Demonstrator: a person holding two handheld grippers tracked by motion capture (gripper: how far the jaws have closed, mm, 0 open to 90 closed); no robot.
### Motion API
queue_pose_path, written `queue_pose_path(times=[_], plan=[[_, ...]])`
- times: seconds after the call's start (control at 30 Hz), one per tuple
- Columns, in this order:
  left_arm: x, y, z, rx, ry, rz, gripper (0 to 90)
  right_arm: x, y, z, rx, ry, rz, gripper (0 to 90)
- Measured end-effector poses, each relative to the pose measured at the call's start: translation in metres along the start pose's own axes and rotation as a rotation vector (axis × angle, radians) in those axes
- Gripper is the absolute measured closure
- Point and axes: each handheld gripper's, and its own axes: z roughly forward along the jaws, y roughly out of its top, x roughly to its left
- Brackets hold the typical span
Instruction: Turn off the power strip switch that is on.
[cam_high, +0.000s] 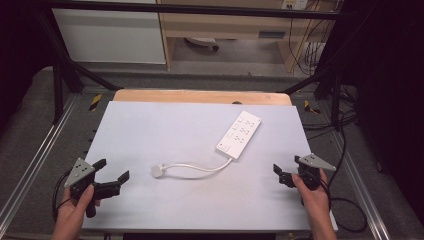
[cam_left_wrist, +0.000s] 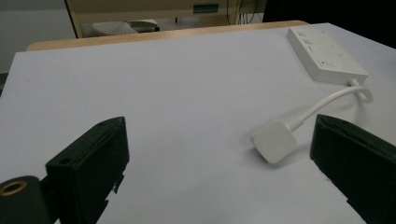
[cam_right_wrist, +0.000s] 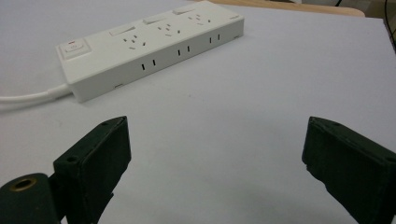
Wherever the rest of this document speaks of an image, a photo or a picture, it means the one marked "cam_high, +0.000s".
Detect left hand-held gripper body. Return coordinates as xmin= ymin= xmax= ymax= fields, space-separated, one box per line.
xmin=64 ymin=157 xmax=102 ymax=220

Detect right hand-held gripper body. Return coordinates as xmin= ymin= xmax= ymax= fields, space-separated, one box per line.
xmin=294 ymin=152 xmax=337 ymax=193

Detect white plug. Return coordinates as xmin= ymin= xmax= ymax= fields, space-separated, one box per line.
xmin=151 ymin=163 xmax=165 ymax=179

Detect white power strip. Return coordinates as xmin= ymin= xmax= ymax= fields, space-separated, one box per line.
xmin=215 ymin=110 xmax=263 ymax=160

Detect white power cable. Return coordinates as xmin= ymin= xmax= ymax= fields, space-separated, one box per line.
xmin=161 ymin=157 xmax=234 ymax=174

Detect person's right hand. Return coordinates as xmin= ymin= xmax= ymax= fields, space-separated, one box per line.
xmin=291 ymin=168 xmax=334 ymax=224

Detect person's left hand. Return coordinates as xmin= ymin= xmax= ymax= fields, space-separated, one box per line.
xmin=53 ymin=184 xmax=102 ymax=233

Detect black metal stand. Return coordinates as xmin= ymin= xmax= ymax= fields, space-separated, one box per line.
xmin=281 ymin=64 xmax=345 ymax=132
xmin=36 ymin=9 xmax=124 ymax=125

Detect black curtain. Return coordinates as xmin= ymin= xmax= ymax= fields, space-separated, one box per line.
xmin=319 ymin=0 xmax=424 ymax=228
xmin=0 ymin=0 xmax=54 ymax=129

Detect light wooden table board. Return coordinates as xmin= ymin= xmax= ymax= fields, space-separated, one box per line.
xmin=112 ymin=88 xmax=294 ymax=107

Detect white cabinet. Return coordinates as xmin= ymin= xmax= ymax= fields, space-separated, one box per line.
xmin=51 ymin=8 xmax=167 ymax=65

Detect office chair base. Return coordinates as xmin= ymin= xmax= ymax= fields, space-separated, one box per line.
xmin=184 ymin=37 xmax=220 ymax=52

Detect light wooden desk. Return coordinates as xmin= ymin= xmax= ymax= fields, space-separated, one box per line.
xmin=156 ymin=0 xmax=338 ymax=73

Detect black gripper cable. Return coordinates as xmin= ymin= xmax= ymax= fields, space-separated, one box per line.
xmin=51 ymin=169 xmax=73 ymax=223
xmin=319 ymin=109 xmax=369 ymax=234

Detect black floor cables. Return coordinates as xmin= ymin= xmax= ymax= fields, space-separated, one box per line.
xmin=301 ymin=113 xmax=358 ymax=141

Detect aluminium rail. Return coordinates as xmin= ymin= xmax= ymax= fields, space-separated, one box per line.
xmin=0 ymin=93 xmax=82 ymax=228
xmin=328 ymin=129 xmax=392 ymax=240

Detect bundle of black cables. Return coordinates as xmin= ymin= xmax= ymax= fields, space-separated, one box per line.
xmin=288 ymin=0 xmax=338 ymax=76

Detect white wall socket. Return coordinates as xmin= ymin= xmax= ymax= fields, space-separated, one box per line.
xmin=280 ymin=0 xmax=309 ymax=10

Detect black metal frame bar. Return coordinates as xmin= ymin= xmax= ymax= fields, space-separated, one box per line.
xmin=39 ymin=0 xmax=341 ymax=21

